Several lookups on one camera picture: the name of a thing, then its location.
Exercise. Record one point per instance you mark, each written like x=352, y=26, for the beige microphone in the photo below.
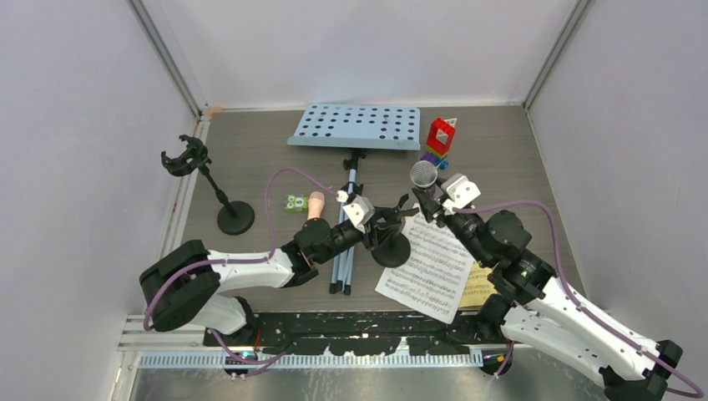
x=315, y=205

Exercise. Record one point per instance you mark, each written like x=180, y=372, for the colourful toy brick car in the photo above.
x=439, y=142

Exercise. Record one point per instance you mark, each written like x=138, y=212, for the black microphone stand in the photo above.
x=235, y=217
x=400, y=251

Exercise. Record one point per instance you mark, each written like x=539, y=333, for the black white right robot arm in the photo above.
x=534, y=305

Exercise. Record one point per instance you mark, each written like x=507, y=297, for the light blue music stand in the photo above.
x=357, y=128

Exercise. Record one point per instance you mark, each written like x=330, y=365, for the white sheet music page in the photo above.
x=433, y=279

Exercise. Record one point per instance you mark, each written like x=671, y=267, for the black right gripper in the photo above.
x=430, y=205

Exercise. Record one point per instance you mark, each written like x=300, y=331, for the green number five toy block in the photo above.
x=296, y=203

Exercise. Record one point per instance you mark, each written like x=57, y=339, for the yellow sheet music page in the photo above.
x=477, y=289

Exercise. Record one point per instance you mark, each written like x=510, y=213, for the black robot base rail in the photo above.
x=365, y=334

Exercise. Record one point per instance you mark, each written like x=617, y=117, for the purple glitter microphone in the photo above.
x=423, y=175

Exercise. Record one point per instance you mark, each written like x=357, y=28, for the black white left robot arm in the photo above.
x=189, y=285

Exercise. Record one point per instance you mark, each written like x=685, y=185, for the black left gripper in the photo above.
x=377, y=236

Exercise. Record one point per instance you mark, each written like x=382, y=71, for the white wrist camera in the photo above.
x=357, y=208
x=460, y=193

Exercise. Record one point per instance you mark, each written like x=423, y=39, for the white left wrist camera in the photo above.
x=357, y=208

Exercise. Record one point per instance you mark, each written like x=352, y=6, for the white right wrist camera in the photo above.
x=460, y=193

